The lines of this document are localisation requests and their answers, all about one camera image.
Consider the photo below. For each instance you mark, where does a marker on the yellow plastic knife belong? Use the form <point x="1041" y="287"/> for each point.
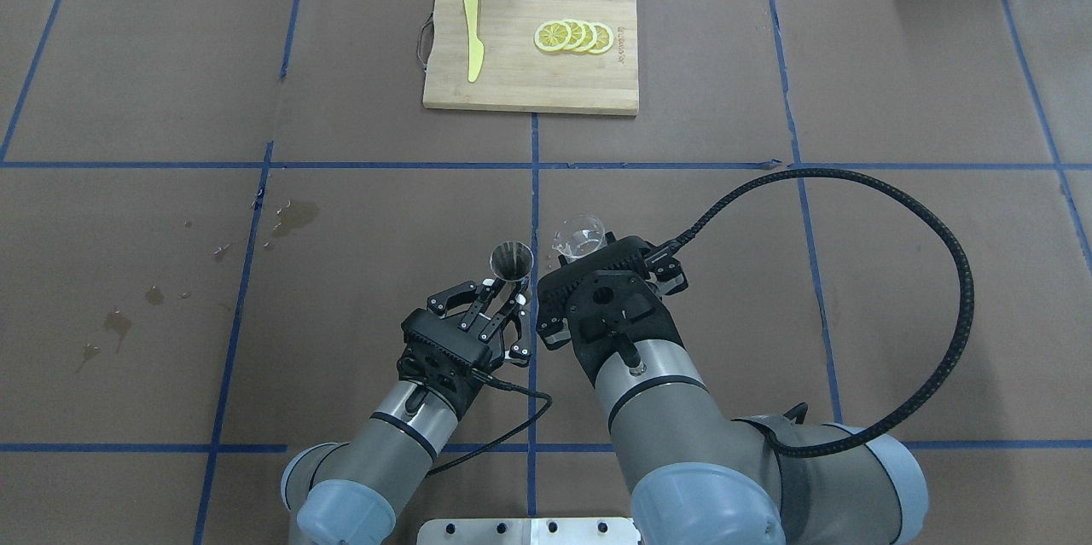
<point x="476" y="47"/>

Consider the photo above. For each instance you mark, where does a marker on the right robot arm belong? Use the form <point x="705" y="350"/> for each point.
<point x="695" y="476"/>

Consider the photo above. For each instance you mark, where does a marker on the clear glass measuring cup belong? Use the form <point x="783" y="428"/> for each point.
<point x="579" y="236"/>

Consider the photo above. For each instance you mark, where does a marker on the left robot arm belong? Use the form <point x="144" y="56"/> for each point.
<point x="353" y="493"/>

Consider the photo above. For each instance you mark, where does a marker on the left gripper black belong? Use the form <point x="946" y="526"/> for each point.
<point x="474" y="321"/>

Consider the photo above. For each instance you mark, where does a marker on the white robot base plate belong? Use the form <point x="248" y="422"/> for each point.
<point x="573" y="530"/>

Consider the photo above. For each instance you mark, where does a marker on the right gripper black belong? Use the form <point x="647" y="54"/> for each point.
<point x="550" y="332"/>

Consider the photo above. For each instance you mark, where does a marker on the wooden cutting board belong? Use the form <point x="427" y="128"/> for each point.
<point x="516" y="76"/>

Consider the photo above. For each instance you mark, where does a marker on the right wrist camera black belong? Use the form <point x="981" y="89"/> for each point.
<point x="628" y="253"/>

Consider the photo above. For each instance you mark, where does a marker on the lemon slice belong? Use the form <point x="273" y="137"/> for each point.
<point x="604" y="38"/>
<point x="578" y="34"/>
<point x="590" y="37"/>
<point x="552" y="36"/>

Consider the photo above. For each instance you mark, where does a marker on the steel jigger cup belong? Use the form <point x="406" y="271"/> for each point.
<point x="512" y="262"/>

